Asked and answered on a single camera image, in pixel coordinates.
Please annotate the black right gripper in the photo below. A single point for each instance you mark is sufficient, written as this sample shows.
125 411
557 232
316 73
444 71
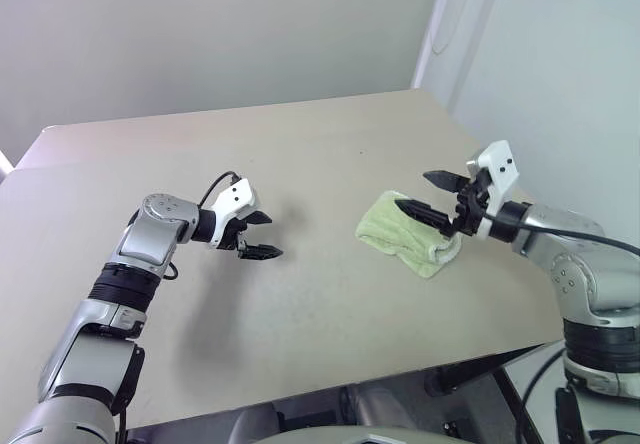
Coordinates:
470 214

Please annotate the green towel with white trim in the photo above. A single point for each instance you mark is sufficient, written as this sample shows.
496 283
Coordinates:
395 234

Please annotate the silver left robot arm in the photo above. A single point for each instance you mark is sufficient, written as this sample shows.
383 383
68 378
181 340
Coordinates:
145 239

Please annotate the black table frame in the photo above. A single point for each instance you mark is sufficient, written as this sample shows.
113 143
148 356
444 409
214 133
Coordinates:
470 371

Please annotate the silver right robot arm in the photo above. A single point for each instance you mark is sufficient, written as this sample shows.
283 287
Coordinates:
575 264

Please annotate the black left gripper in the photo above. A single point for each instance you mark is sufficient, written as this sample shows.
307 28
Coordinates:
235 236

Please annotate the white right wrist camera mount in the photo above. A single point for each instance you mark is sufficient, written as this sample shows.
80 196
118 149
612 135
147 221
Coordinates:
500 164

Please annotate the grey rounded shape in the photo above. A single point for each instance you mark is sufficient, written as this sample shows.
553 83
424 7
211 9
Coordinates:
255 426

